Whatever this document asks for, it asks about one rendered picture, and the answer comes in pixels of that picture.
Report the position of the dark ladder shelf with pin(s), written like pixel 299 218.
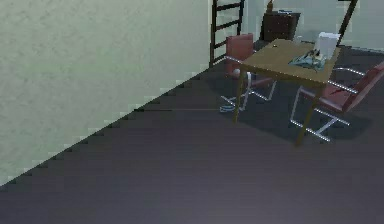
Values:
pixel 214 33

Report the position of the brown wooden table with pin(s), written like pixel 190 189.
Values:
pixel 279 59

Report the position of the dark brown chest of drawers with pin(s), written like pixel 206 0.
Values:
pixel 278 26

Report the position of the teal crumpled cloth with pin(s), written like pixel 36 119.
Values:
pixel 308 61

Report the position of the brown statuette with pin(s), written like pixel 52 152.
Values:
pixel 269 6

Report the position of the white box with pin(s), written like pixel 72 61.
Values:
pixel 326 42

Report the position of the red chair with metal frame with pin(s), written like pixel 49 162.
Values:
pixel 239 47
pixel 340 96

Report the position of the dark slanted post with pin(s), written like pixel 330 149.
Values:
pixel 346 20

